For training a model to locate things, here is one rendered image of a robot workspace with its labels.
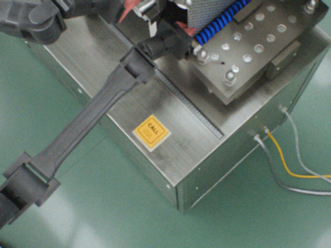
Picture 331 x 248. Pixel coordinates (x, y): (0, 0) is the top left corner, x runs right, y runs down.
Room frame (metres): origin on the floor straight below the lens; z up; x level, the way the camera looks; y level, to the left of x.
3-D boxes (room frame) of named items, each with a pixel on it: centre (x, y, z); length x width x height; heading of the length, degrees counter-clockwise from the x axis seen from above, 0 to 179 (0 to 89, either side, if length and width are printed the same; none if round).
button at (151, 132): (0.44, 0.04, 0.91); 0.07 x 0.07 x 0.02; 36
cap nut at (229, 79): (0.52, -0.18, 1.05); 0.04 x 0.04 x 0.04
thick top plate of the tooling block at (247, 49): (0.65, -0.29, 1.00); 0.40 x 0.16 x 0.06; 126
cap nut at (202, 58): (0.60, -0.12, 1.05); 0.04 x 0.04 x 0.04
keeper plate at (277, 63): (0.59, -0.35, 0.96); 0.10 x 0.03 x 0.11; 126
